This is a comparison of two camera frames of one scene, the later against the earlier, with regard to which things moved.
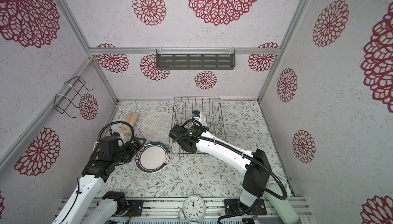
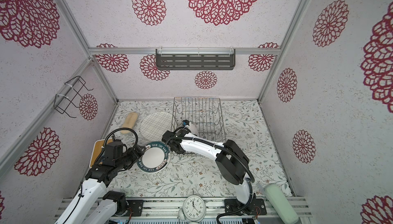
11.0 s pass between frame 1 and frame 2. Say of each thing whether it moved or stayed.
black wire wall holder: stayed
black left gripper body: moved
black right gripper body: moved
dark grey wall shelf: stayed
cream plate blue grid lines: stayed
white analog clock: stayed
